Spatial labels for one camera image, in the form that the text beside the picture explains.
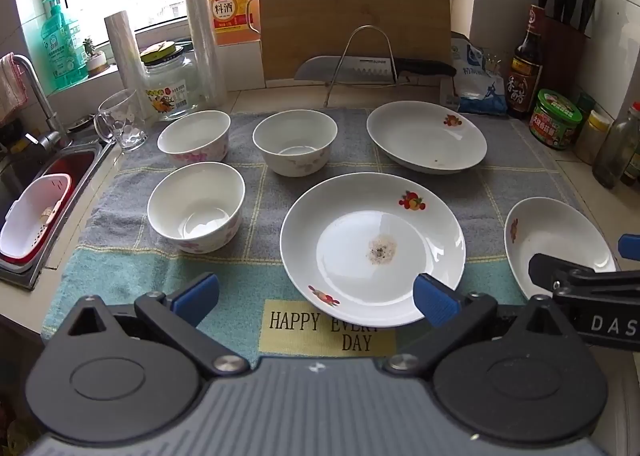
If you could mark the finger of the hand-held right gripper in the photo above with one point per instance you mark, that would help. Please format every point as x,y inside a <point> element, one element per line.
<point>630,247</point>
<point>547,271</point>

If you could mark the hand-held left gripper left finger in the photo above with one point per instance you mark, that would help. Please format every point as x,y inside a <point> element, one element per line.
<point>195,298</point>

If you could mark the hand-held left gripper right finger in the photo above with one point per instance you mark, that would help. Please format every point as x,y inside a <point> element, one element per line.
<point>435,298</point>

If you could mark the white fruit-print plate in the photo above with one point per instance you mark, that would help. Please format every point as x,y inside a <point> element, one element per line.
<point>555,241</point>

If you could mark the white bowl with pink flowers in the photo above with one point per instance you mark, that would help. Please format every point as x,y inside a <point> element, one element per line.
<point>195,206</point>
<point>195,136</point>

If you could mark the white plate with centre stain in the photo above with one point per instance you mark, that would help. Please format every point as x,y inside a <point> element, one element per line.
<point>350,246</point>

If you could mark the white plate with small stain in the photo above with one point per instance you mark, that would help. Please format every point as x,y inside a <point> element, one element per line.
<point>425,136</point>

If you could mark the white bowl with faded flowers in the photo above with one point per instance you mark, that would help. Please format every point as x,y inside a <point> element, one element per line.
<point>295,141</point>

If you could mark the clear glass bottle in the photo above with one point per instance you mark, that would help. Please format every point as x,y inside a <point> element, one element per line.
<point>617,151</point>

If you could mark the grey and teal checked towel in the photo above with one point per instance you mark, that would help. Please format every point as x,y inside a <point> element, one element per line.
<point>260,216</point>

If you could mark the yellow-lidded spice jar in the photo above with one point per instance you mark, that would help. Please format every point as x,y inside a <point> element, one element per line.
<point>592,136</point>

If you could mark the green-lidded sauce jar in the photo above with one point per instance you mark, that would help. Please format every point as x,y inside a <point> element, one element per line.
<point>555,121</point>

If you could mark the small green-lidded jar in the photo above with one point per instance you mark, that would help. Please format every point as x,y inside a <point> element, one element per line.
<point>585,104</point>

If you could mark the stainless steel sink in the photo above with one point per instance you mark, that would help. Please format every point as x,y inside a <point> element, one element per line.
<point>100,151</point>

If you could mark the white strainer basket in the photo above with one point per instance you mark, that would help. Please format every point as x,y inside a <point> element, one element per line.
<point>35,216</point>

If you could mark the red basin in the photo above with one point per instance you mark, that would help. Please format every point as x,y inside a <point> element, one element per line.
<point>70,166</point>

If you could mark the clear glass mug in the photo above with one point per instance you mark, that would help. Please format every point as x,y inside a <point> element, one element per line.
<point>122,119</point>

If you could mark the white and blue salt bag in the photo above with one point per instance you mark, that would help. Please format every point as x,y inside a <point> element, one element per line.
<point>475,86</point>

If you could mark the dark vinegar bottle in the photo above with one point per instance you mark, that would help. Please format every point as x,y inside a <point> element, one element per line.
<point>525,71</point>

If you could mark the wooden knife block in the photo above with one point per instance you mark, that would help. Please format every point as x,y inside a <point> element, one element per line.
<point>562,56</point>

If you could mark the glass jar with dark lid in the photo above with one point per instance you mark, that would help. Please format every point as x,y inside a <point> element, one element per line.
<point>170,91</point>

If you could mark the santoku kitchen knife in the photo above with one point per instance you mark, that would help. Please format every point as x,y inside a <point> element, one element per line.
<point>370,67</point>

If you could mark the steel faucet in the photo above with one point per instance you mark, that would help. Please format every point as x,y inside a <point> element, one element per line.
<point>40,101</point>

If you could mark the short plastic wrap roll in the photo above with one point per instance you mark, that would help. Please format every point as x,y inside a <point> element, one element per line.
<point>122,51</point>

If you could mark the small potted plant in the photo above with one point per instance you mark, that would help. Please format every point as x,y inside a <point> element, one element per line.
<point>95,59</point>

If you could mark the pink cloth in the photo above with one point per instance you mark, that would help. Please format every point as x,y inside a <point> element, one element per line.
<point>12,86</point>

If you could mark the green dish soap bottle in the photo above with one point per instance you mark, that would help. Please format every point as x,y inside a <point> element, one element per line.
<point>62,46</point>

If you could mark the bamboo cutting board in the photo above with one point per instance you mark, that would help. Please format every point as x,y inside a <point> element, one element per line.
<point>350,1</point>

